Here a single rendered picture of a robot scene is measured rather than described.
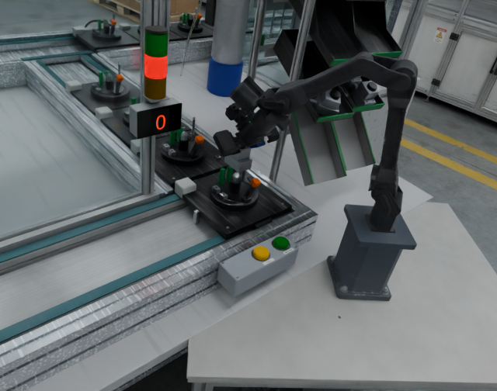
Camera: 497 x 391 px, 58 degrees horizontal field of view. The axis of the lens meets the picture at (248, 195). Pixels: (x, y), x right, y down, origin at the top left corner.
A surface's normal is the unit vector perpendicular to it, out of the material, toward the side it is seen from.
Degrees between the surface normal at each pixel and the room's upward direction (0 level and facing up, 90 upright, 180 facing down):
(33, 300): 0
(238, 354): 0
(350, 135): 45
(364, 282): 90
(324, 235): 0
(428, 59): 90
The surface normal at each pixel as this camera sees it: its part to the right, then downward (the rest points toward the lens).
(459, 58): -0.65, 0.36
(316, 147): 0.46, -0.17
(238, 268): 0.14, -0.80
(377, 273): 0.07, 0.59
